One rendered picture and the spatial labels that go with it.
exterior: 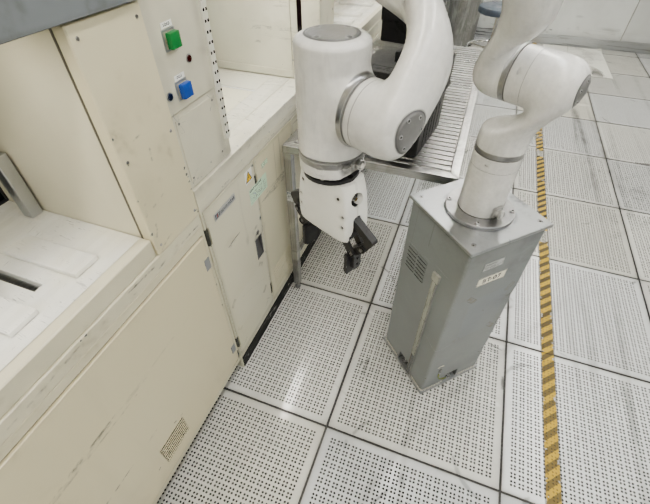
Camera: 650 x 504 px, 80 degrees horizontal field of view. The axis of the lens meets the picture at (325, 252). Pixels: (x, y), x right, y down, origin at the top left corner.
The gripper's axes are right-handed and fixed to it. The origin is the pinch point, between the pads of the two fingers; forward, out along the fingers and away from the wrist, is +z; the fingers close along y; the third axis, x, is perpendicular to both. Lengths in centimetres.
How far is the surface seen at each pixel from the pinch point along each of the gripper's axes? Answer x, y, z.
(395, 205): -129, 72, 102
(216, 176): -10, 53, 16
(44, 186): 26, 66, 7
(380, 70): -65, 43, 0
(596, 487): -56, -67, 101
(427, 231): -49, 8, 32
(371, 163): -57, 37, 25
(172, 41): -6, 50, -19
